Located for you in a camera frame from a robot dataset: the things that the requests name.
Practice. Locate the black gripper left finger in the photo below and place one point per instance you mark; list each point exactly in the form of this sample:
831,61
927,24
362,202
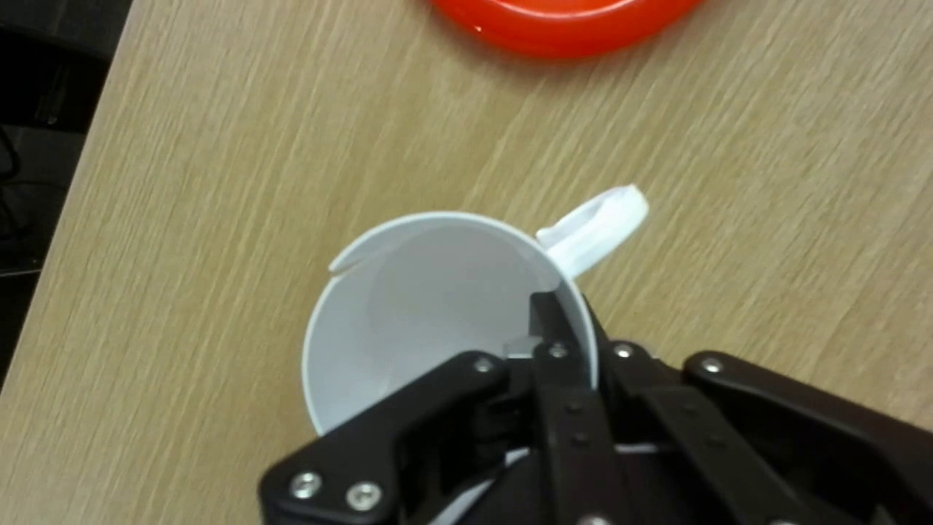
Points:
410,439

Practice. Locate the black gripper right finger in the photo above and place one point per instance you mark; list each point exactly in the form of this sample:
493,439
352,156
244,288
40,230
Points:
760,439

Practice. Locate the orange plate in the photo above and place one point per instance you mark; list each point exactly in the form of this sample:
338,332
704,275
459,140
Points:
563,24

